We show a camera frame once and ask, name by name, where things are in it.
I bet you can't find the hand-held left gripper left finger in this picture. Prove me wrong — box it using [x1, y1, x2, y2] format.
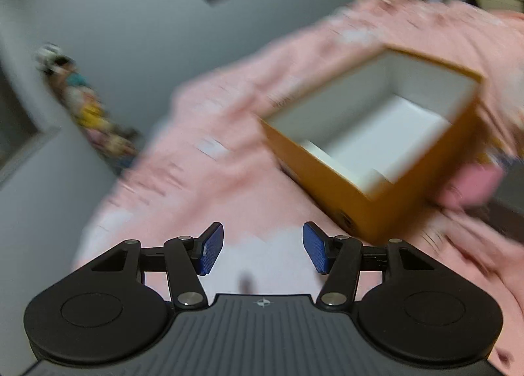
[74, 222, 225, 312]

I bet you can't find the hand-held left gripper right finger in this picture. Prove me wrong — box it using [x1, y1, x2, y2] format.
[302, 221, 448, 313]

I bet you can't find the orange cardboard box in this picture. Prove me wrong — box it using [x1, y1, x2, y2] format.
[260, 44, 486, 246]

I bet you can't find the pink fabric pouch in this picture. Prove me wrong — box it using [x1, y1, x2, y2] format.
[437, 163, 507, 210]

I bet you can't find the pink printed blanket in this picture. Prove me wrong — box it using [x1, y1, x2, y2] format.
[74, 0, 524, 376]

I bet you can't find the pile of plush toys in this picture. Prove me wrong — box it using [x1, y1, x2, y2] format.
[33, 44, 140, 174]

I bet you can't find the dark grey object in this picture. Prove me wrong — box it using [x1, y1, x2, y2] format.
[489, 163, 524, 240]

